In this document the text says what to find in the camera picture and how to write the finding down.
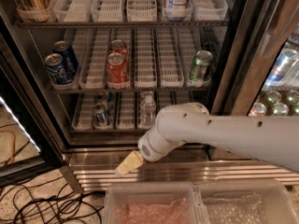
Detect steel fridge base grille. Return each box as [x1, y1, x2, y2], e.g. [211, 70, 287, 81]
[61, 148, 299, 192]

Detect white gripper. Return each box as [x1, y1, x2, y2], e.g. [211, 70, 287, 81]
[115, 128, 184, 176]

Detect right fridge glass door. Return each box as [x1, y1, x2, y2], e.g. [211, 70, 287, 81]
[207, 0, 299, 161]

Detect orange cable on floor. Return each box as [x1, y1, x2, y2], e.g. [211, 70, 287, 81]
[0, 128, 17, 166]

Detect rear red coke can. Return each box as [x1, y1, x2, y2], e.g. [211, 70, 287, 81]
[109, 39, 127, 56]

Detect clear plastic bin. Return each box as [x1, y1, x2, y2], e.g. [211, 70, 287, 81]
[199, 179, 299, 224]
[103, 182, 206, 224]

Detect green can behind glass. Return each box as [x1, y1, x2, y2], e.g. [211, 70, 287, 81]
[271, 102, 289, 117]

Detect open fridge door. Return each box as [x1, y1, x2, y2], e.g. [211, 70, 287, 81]
[0, 35, 63, 188]

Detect black cables on floor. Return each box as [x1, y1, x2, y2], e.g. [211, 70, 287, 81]
[0, 175, 104, 224]

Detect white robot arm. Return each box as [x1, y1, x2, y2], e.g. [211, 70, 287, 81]
[115, 103, 299, 176]

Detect red coke can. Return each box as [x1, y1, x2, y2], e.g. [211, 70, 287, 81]
[106, 53, 128, 83]
[109, 39, 127, 56]

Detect redbull can shelf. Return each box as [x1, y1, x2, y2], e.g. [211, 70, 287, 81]
[94, 91, 113, 109]
[93, 104, 110, 128]

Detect red can behind glass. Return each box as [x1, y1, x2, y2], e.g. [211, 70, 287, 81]
[249, 103, 266, 117]

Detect redbull can behind glass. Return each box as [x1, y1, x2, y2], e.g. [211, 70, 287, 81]
[265, 49, 299, 87]

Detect rear blue pepsi can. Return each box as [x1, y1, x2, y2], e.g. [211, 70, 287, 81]
[53, 40, 78, 77]

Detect right clear plastic bin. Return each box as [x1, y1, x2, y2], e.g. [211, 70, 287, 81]
[199, 179, 299, 224]

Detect left clear plastic bin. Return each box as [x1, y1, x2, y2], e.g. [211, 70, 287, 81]
[103, 182, 206, 224]

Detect blue pepsi can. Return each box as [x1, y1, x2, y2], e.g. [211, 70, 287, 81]
[45, 53, 74, 85]
[53, 40, 78, 77]

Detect green soda can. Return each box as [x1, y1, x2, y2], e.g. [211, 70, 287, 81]
[189, 50, 213, 83]

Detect front blue pepsi can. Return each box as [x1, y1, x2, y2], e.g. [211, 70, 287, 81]
[45, 53, 74, 85]

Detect clear water bottle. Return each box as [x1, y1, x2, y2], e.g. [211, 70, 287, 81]
[139, 94, 156, 129]

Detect front red coke can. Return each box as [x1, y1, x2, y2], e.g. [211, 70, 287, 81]
[106, 53, 128, 83]

